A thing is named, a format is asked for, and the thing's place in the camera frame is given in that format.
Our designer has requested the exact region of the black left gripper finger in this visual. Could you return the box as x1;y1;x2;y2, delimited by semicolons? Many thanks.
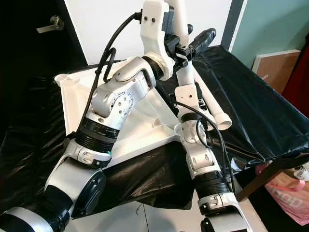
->
188;28;216;55

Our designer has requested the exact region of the white plastic table leg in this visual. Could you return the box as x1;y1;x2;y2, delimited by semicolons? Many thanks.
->
167;0;196;90
196;72;235;131

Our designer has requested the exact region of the white plastic table top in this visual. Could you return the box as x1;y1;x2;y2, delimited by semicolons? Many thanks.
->
54;60;194;170

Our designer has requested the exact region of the white framed brown board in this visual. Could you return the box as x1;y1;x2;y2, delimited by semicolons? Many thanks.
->
251;49;301;95

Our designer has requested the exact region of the black plastic table cover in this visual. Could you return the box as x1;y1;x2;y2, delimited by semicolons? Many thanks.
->
0;46;309;232

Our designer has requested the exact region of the dark red cloth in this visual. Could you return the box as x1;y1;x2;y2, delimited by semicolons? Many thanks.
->
282;43;309;104

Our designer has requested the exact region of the pink clear plastic bag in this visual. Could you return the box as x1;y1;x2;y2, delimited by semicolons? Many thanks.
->
256;162;309;223

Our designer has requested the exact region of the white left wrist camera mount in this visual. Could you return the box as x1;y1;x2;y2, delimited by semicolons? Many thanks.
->
139;0;174;80

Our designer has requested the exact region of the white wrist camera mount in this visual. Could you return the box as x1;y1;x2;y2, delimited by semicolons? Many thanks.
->
174;85;202;119
139;0;174;80

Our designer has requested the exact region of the dark grey wall trim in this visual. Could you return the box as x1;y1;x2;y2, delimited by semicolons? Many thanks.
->
220;0;246;51

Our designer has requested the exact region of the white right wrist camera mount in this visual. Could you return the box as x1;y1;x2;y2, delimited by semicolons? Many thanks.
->
174;85;202;119

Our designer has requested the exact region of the silver door lever handle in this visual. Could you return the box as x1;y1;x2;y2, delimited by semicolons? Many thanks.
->
36;15;65;33

